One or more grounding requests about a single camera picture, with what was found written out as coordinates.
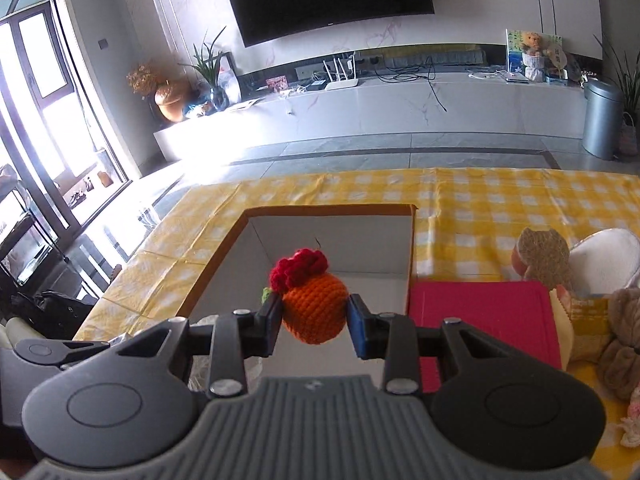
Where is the brown red sponge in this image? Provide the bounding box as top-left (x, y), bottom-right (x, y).
top-left (511, 228), bottom-right (572, 290)

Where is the orange crochet fruit toy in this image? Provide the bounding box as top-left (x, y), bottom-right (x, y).
top-left (268, 248), bottom-right (349, 346)

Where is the white round cloth pad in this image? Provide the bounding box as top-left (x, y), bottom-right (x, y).
top-left (568, 228), bottom-right (640, 297)

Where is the green plant in vase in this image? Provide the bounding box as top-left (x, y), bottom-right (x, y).
top-left (186, 27), bottom-right (229, 115)

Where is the pink white crochet toy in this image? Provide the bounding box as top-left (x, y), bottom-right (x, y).
top-left (620, 386), bottom-right (640, 448)

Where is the acorn shaped jar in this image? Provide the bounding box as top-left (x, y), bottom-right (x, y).
top-left (154, 79), bottom-right (191, 122)

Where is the teddy bear figure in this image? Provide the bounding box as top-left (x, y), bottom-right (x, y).
top-left (521, 32), bottom-right (544, 82)

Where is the floor plant by trash can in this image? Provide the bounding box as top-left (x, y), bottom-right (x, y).
top-left (596, 36), bottom-right (639, 157)

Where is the grey metal trash can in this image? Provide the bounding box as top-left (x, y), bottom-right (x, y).
top-left (582, 79), bottom-right (624, 160)

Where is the white tv console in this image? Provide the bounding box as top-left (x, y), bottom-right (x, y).
top-left (154, 73), bottom-right (587, 160)

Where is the white wifi router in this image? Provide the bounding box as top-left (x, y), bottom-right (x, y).
top-left (322, 54), bottom-right (359, 91)

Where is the orange white storage box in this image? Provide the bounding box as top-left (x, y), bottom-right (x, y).
top-left (189, 204), bottom-right (414, 380)

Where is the yellow checkered tablecloth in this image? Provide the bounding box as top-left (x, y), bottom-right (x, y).
top-left (71, 167), bottom-right (640, 478)

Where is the brown plush towel bundle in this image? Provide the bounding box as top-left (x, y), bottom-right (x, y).
top-left (597, 287), bottom-right (639, 401)

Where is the red flat box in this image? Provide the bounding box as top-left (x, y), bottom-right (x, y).
top-left (408, 281), bottom-right (562, 370)

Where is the dried flower bouquet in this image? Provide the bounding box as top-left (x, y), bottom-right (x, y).
top-left (126, 65), bottom-right (158, 96)

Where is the yellow snack packet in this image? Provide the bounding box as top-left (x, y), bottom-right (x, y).
top-left (549, 285), bottom-right (612, 370)

